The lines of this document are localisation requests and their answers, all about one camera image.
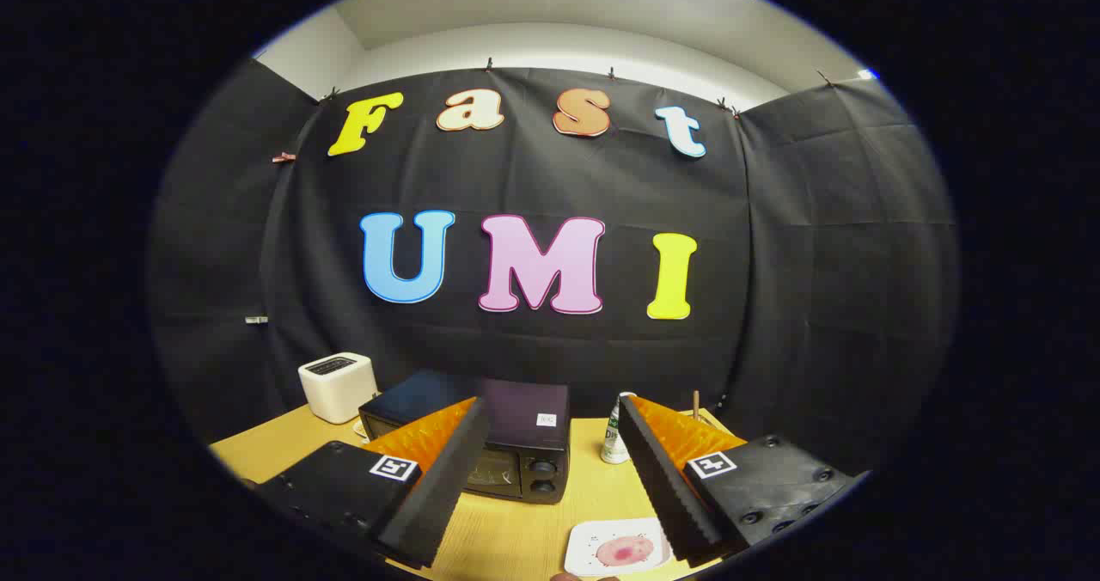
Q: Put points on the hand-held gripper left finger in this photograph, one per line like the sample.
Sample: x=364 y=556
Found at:
x=447 y=478

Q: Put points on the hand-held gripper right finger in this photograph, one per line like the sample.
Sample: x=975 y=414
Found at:
x=662 y=478

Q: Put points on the pink ham slice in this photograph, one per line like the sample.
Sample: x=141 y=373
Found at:
x=625 y=551

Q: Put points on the black toaster oven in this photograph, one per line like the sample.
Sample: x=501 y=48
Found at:
x=524 y=413

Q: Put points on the white square plate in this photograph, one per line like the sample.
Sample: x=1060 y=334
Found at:
x=584 y=551

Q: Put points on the white bread toaster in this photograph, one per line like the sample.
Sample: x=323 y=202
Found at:
x=337 y=388

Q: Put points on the white bottle green label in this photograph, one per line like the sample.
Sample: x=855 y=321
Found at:
x=613 y=443

